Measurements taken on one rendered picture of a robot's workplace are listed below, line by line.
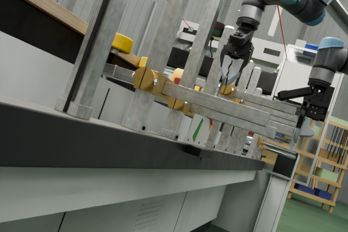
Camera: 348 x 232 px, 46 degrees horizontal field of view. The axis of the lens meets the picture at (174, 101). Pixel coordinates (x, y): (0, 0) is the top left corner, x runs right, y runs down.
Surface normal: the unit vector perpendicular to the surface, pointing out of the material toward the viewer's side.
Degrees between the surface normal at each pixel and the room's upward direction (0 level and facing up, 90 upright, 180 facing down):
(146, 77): 90
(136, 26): 90
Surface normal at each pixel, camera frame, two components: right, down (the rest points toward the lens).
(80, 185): 0.90, 0.29
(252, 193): -0.30, -0.16
